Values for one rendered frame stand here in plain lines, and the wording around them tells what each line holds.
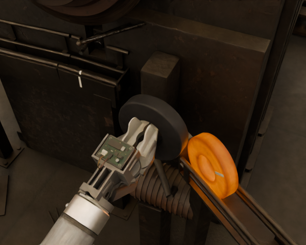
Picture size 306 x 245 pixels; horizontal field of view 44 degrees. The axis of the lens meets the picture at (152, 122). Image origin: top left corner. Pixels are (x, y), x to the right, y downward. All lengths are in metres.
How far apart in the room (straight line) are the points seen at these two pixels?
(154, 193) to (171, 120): 0.39
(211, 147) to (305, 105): 1.37
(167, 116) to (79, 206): 0.23
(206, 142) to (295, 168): 1.06
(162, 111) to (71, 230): 0.27
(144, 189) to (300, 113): 1.22
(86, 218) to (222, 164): 0.31
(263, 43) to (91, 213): 0.57
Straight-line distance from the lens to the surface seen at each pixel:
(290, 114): 2.08
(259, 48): 0.95
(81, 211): 0.67
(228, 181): 0.83
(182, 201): 1.05
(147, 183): 1.07
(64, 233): 0.67
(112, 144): 0.68
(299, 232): 1.68
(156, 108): 0.72
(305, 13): 2.60
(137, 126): 0.75
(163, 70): 0.96
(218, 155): 0.81
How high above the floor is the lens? 1.42
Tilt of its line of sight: 48 degrees down
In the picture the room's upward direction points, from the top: straight up
